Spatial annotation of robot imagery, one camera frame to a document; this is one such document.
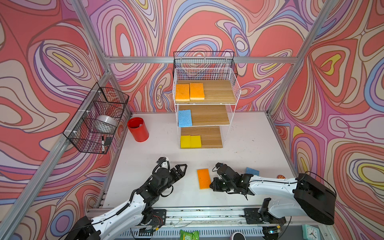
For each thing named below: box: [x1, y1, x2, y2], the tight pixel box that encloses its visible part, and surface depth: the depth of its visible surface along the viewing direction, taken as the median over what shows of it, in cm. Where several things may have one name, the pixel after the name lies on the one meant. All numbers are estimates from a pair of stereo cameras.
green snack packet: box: [180, 229, 200, 240], surface depth 69 cm
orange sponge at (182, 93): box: [175, 83, 190, 102], surface depth 71 cm
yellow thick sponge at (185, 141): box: [180, 135, 191, 149], surface depth 101 cm
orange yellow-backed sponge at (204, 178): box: [197, 168, 212, 190], surface depth 86 cm
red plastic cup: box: [127, 117, 149, 143], surface depth 100 cm
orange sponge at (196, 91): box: [189, 82, 205, 100], surface depth 72 cm
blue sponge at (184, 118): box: [178, 109, 193, 128], surface depth 84 cm
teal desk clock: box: [302, 224, 321, 240], surface depth 69 cm
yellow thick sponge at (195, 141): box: [190, 135, 202, 148], surface depth 101 cm
